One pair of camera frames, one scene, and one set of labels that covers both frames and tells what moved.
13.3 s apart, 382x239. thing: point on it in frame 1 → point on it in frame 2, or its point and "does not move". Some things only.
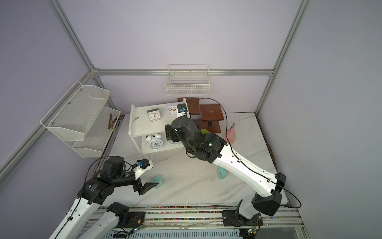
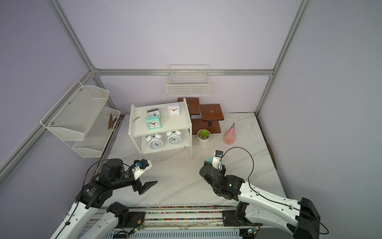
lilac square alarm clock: [172, 110] does not move
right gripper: [171, 132] → [224, 169]
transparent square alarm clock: [154, 115] does not move
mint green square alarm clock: [158, 179] → [153, 122]
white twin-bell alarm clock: [155, 142] does not move
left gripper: [145, 187] does not move
